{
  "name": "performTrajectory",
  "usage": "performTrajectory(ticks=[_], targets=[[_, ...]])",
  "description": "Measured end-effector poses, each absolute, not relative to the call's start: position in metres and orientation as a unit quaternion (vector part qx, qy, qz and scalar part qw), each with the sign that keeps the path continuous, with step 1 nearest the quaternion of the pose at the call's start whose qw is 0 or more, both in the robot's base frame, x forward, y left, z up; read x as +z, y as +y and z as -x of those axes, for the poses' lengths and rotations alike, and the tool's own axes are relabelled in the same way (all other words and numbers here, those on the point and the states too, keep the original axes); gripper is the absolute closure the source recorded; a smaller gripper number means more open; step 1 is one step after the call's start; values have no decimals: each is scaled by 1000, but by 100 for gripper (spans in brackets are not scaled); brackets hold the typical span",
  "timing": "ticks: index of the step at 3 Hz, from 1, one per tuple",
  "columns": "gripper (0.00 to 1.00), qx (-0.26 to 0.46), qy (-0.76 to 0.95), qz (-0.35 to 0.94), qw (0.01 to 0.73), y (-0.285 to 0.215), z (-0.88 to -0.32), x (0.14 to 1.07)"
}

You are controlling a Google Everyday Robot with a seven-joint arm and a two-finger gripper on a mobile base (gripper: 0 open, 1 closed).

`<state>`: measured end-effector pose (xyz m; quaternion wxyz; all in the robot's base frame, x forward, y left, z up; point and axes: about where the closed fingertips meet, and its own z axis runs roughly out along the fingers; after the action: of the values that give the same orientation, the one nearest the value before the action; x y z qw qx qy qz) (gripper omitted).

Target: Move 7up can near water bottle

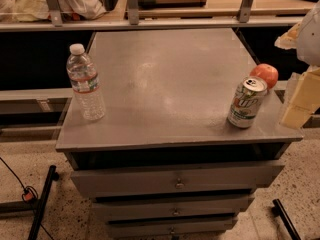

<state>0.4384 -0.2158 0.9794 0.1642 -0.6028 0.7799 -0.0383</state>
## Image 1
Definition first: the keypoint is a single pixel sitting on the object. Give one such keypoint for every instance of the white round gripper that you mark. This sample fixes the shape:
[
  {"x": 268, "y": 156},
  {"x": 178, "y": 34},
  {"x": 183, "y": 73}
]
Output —
[{"x": 310, "y": 39}]

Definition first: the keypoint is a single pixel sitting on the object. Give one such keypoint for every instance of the green white 7up can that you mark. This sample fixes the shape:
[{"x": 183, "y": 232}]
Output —
[{"x": 246, "y": 102}]

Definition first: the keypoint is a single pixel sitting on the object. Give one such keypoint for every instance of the clear plastic water bottle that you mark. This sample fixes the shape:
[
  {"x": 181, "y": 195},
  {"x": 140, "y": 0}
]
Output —
[{"x": 84, "y": 79}]

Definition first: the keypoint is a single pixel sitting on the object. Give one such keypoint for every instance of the red orange apple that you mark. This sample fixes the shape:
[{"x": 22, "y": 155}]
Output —
[{"x": 266, "y": 72}]

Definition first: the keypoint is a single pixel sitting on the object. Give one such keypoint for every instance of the top grey drawer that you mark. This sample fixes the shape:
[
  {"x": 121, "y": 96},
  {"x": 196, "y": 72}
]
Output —
[{"x": 176, "y": 178}]

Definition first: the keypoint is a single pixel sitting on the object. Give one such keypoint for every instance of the grey drawer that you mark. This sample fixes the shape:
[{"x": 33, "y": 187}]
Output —
[
  {"x": 171, "y": 227},
  {"x": 172, "y": 207},
  {"x": 176, "y": 178}
]

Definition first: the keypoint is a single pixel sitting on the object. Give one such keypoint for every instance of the black stand leg right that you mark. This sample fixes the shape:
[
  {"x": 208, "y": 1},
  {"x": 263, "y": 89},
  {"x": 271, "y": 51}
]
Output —
[{"x": 279, "y": 210}]

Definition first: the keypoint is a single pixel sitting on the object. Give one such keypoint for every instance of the black stand leg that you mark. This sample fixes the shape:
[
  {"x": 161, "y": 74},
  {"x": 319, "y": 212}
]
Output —
[
  {"x": 41, "y": 205},
  {"x": 279, "y": 210}
]

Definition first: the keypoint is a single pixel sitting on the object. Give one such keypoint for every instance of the middle grey drawer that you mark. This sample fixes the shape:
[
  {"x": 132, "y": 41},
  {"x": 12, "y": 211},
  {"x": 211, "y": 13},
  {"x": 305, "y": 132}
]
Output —
[{"x": 172, "y": 207}]

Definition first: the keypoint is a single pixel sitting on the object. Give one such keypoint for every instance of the grey drawer cabinet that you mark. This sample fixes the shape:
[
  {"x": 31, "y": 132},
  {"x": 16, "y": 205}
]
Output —
[{"x": 167, "y": 95}]

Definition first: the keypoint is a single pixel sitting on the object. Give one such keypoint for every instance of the bottom grey drawer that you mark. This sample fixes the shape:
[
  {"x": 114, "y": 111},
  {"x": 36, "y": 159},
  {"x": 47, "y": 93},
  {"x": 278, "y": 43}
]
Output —
[{"x": 171, "y": 227}]

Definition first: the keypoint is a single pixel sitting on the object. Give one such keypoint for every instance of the black stand leg left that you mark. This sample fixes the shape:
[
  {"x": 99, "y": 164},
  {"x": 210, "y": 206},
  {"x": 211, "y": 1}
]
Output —
[{"x": 41, "y": 205}]

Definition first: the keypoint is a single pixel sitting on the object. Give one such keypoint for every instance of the white cloth on shelf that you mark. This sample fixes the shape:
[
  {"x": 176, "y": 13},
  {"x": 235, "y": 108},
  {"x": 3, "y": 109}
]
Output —
[{"x": 54, "y": 10}]

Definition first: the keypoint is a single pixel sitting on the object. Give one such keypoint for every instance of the grey metal shelf rail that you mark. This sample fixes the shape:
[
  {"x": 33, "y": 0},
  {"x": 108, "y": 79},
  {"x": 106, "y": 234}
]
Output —
[{"x": 127, "y": 14}]

